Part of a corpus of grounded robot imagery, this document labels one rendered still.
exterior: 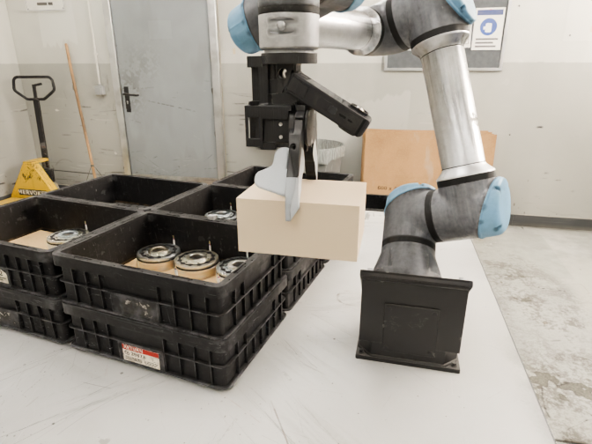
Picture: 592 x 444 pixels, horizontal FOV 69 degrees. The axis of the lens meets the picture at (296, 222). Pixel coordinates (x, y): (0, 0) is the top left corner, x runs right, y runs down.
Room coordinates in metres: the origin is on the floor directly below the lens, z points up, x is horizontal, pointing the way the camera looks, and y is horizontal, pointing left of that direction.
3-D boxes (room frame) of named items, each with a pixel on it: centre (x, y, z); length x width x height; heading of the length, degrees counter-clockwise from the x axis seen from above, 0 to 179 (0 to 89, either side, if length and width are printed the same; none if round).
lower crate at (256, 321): (0.86, 0.26, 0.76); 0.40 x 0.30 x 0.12; 68
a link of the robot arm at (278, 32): (0.58, 0.01, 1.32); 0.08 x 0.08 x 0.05
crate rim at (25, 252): (1.01, 0.63, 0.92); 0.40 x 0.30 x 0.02; 68
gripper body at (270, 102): (0.59, 0.02, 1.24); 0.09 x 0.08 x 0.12; 77
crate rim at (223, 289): (0.86, 0.26, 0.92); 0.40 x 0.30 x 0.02; 68
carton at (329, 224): (0.58, -0.01, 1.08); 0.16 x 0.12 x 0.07; 77
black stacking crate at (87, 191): (1.29, 0.52, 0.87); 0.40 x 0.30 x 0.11; 68
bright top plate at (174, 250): (0.96, 0.33, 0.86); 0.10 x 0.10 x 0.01
